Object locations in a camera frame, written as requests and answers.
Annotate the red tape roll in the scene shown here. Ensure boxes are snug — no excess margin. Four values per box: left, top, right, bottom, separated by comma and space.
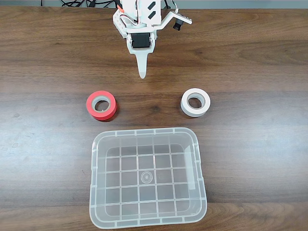
86, 90, 118, 121

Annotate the clear plastic box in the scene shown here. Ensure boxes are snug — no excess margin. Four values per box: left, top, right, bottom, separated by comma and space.
89, 127, 208, 230

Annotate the white tape roll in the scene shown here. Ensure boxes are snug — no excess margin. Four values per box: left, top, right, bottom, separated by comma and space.
180, 88, 211, 118

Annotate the camera on white bracket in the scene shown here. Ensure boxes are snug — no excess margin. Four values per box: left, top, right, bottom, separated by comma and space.
156, 10, 193, 31

